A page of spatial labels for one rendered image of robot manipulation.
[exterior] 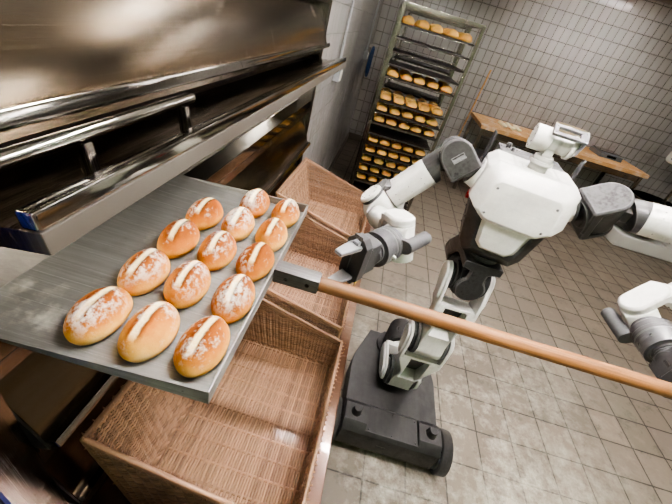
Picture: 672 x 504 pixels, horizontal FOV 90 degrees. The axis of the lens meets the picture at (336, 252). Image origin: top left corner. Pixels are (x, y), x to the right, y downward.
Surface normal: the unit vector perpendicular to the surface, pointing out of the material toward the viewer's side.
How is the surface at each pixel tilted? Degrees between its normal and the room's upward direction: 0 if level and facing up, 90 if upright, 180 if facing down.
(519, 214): 90
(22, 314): 0
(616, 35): 90
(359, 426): 45
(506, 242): 90
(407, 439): 0
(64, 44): 70
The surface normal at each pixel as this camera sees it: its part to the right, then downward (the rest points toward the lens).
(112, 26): 0.98, 0.01
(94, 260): 0.24, -0.78
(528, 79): -0.18, 0.55
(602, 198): -0.27, -0.44
